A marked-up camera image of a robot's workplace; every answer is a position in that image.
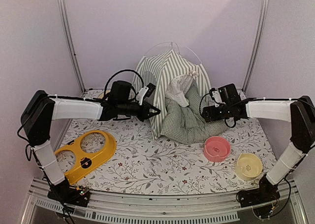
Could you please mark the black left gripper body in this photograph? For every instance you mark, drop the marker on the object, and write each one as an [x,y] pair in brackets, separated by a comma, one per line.
[124,110]

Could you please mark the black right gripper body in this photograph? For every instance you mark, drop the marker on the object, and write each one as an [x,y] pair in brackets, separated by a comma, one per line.
[225,112]

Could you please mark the green checkered cushion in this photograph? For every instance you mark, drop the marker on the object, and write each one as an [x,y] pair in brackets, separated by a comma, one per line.
[185,124]

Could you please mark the pink pet bowl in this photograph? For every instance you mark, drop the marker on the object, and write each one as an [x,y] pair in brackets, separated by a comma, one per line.
[216,149]

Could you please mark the green striped pet tent fabric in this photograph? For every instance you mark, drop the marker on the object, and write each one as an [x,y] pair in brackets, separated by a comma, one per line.
[172,76]

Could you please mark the cream pet bowl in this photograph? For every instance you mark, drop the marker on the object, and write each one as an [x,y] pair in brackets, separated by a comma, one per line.
[248,166]

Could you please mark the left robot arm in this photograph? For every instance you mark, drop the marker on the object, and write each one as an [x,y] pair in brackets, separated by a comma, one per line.
[39,124]

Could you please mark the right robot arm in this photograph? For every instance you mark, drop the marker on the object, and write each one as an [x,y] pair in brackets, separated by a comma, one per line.
[289,124]

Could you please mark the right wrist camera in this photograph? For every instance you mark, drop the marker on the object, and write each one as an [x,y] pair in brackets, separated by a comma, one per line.
[215,96]

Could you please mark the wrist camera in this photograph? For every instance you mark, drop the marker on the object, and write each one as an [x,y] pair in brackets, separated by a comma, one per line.
[215,96]
[144,92]

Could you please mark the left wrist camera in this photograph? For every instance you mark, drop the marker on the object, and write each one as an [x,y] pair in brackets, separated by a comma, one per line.
[144,92]

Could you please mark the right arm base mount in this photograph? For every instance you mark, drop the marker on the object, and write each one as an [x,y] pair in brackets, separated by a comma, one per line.
[266,192]

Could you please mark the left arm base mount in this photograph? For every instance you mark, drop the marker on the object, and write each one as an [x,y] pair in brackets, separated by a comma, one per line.
[67,194]

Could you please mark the front aluminium rail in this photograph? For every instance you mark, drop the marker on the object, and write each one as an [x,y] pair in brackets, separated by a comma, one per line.
[216,208]

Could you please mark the right aluminium corner post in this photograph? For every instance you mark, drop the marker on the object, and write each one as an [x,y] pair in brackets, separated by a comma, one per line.
[258,36]

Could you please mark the aluminium corner post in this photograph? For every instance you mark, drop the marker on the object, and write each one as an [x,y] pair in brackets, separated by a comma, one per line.
[70,44]
[258,36]

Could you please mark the left aluminium corner post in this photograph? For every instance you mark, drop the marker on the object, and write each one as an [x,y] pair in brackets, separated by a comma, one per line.
[70,44]

